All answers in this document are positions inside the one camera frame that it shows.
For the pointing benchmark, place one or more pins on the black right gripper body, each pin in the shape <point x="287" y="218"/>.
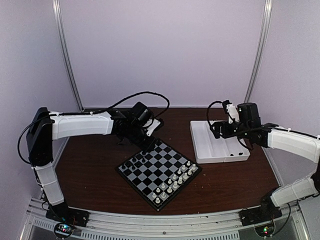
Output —
<point x="242" y="130"/>

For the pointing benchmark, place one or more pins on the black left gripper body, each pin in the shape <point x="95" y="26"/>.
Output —
<point x="134" y="136"/>

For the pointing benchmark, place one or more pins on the white plastic divided tray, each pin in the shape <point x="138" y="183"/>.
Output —
<point x="209" y="150"/>

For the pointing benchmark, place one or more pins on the black white chessboard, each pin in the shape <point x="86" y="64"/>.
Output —
<point x="160" y="161"/>

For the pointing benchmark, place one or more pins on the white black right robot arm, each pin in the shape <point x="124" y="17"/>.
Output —
<point x="272" y="136"/>

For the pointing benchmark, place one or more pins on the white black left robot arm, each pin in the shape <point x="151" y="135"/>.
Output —
<point x="136" y="125"/>

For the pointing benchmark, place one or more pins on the white chess piece row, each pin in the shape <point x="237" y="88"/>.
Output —
<point x="170" y="184"/>

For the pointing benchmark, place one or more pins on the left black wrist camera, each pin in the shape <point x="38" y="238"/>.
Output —
<point x="139" y="114"/>

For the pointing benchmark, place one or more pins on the right aluminium frame post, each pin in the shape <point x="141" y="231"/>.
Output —
<point x="264" y="30"/>

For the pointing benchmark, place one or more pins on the aluminium frame post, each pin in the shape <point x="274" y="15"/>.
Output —
<point x="66" y="57"/>
<point x="264" y="30"/>

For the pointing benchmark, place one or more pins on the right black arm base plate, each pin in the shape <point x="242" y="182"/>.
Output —
<point x="267" y="211"/>

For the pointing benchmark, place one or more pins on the front aluminium rail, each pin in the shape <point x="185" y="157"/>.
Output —
<point x="224" y="225"/>

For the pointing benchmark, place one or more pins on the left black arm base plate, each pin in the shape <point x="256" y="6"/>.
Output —
<point x="63" y="213"/>

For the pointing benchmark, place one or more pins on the left aluminium frame post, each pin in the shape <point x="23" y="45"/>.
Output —
<point x="66" y="57"/>

